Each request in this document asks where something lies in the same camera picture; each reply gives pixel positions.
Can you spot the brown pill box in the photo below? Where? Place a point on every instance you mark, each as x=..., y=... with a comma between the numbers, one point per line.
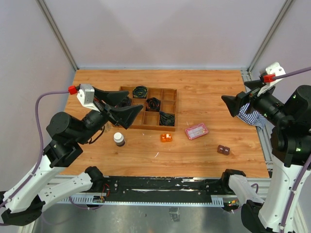
x=223, y=150

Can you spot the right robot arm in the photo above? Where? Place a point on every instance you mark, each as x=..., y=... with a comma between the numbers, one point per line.
x=291, y=150

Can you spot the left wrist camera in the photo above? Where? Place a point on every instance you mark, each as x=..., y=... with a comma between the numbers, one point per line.
x=85, y=96

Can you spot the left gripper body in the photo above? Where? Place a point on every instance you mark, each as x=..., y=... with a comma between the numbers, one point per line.
x=102, y=107

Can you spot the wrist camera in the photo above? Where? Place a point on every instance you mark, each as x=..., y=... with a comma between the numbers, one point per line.
x=85, y=96
x=274, y=70

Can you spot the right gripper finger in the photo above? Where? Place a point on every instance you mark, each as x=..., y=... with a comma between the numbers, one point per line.
x=254, y=84
x=232, y=103

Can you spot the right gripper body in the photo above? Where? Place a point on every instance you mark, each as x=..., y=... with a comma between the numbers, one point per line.
x=256, y=102

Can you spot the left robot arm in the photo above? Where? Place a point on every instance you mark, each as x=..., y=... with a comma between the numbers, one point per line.
x=30, y=197

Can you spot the pink pill organizer box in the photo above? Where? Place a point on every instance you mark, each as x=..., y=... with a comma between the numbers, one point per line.
x=196, y=131

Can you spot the white cap pill bottle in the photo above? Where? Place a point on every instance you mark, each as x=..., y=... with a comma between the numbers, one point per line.
x=119, y=139

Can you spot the wooden compartment tray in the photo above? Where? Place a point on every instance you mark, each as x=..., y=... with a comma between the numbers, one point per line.
x=159, y=111

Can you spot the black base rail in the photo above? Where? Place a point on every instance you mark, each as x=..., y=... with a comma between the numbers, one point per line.
x=155, y=191

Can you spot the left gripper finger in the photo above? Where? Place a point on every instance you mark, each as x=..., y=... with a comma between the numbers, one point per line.
x=124, y=116
x=112, y=98

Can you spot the orange pill box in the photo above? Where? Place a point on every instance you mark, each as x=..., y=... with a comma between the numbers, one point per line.
x=166, y=137

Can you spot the striped cloth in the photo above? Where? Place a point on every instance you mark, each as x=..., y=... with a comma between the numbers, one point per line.
x=252, y=119

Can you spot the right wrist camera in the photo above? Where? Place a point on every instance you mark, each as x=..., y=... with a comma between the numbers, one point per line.
x=274, y=70

